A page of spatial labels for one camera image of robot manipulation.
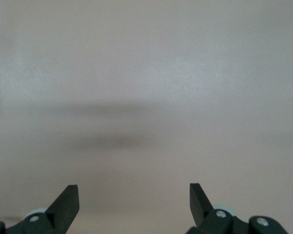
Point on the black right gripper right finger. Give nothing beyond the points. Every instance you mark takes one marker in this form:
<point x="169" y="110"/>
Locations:
<point x="202" y="214"/>

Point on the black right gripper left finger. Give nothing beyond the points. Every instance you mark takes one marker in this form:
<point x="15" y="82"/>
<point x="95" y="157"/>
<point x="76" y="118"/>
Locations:
<point x="61" y="214"/>

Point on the table cover mat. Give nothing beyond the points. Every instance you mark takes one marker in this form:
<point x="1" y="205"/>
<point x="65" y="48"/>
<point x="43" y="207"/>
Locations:
<point x="146" y="73"/>

